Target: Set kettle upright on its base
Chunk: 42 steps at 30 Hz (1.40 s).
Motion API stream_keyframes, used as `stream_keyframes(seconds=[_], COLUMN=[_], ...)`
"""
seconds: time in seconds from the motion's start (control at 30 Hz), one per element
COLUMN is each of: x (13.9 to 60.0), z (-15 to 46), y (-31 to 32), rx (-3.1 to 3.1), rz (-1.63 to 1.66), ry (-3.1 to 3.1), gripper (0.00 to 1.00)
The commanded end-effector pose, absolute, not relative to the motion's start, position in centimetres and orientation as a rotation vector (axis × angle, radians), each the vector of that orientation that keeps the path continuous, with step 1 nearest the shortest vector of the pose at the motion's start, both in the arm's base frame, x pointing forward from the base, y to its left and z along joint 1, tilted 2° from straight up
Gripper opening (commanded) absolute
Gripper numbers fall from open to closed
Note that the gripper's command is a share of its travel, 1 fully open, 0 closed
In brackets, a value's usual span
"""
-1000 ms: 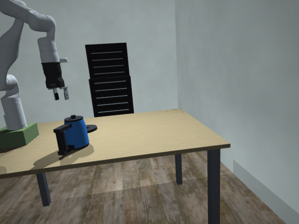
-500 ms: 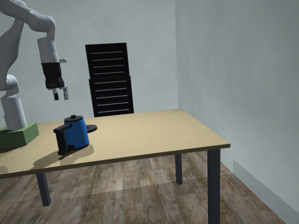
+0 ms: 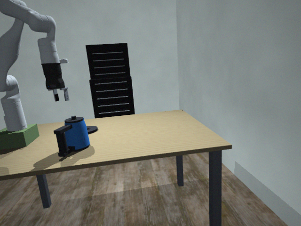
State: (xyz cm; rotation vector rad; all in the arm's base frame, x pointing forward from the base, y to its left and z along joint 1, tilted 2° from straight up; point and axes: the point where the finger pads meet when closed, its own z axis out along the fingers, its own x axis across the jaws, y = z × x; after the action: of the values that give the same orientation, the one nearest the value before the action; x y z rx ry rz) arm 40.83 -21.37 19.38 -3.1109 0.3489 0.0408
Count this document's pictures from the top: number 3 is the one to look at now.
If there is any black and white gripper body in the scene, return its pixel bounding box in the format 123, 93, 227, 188
40, 52, 68, 89

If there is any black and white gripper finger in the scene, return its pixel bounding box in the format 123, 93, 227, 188
48, 89, 59, 101
60, 87, 69, 101

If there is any dark grey round disc with central stud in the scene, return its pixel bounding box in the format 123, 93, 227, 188
87, 126, 98, 134

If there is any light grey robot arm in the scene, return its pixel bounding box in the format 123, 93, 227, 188
0, 0, 57, 131

